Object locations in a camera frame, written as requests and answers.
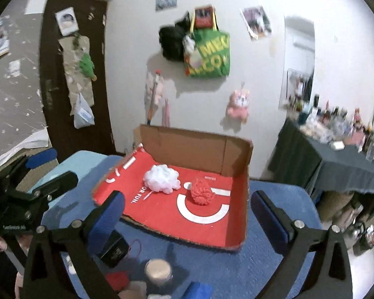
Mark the glass jar with cork lid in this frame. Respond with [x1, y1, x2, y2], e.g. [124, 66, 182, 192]
[144, 258, 173, 286]

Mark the table with dark cloth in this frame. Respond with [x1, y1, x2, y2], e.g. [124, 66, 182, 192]
[268, 118, 374, 198]

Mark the blue textured blanket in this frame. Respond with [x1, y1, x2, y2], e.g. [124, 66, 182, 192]
[41, 154, 324, 299]

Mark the plastic bag on door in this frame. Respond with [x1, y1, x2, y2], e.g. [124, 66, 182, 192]
[73, 93, 95, 129]

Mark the light teal cushion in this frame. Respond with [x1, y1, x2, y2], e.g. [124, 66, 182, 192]
[27, 150, 112, 215]

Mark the black bag on wall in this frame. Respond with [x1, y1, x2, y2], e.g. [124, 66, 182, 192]
[159, 11, 191, 62]

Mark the white mesh bath pouf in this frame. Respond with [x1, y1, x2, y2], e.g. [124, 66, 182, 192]
[143, 164, 181, 194]

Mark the orange-tipped pole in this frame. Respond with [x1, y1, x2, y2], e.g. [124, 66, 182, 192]
[146, 70, 161, 125]

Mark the green plush on door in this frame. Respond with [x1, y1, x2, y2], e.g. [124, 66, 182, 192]
[79, 53, 97, 82]

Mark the pink plush behind pole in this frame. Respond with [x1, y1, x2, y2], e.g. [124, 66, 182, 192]
[145, 70, 164, 106]

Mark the cardboard box red interior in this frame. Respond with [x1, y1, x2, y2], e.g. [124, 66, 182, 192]
[92, 125, 253, 251]

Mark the black rectangular box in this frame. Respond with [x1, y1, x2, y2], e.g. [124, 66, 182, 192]
[98, 230, 130, 268]

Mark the pink plush toy on wall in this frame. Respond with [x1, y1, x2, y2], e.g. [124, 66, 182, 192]
[226, 88, 250, 124]

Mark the white door poster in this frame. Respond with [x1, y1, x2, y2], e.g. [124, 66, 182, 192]
[55, 7, 79, 36]

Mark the wall photo right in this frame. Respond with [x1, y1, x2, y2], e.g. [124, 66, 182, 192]
[241, 6, 272, 40]

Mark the dark brown door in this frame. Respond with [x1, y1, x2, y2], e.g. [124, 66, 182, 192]
[39, 0, 116, 162]

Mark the red mesh bath pouf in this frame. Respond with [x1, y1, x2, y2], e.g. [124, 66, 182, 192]
[190, 179, 215, 206]

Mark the green tote bag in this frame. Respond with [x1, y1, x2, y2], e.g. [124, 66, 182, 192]
[183, 5, 230, 78]

